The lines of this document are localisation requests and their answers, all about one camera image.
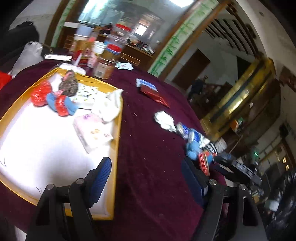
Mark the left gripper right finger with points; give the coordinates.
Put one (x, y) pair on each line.
(229, 213)

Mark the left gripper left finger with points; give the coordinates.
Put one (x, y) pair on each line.
(62, 213)

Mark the pink tissue pack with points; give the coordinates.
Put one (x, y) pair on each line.
(92, 132)

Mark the blue knitted cloth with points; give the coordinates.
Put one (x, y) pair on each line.
(61, 104)

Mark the white soft cloth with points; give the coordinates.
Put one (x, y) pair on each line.
(107, 108)

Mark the steel wool scrubber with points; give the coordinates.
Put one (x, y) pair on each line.
(69, 84)

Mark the red plastic bag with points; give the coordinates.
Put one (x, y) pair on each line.
(38, 96)

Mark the white gloved right hand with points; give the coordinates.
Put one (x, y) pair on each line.
(271, 205)

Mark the person in dark clothes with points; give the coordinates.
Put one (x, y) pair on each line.
(196, 88)

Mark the maroon velvet tablecloth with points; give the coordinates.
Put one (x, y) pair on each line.
(152, 201)

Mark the yellow gift box tray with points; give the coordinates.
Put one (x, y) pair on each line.
(39, 147)

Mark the red foil packet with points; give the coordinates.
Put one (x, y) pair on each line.
(154, 95)

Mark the brown wooden door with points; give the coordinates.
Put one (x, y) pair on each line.
(191, 70)

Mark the blue white sachet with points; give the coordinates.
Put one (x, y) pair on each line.
(141, 82)

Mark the red box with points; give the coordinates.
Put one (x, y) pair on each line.
(5, 78)

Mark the white paper card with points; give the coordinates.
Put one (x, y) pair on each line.
(124, 66)

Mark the orange label jar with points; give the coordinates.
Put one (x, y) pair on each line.
(107, 61)

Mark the wooden framed mirror cabinet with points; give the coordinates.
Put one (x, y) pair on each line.
(163, 26)

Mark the white plastic bag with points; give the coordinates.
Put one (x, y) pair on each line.
(31, 55)

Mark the red lid clear jar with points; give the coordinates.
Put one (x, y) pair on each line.
(118, 36)

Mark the black sofa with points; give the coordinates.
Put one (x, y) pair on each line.
(14, 41)

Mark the white blue lidded tub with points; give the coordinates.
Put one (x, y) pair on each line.
(83, 32)

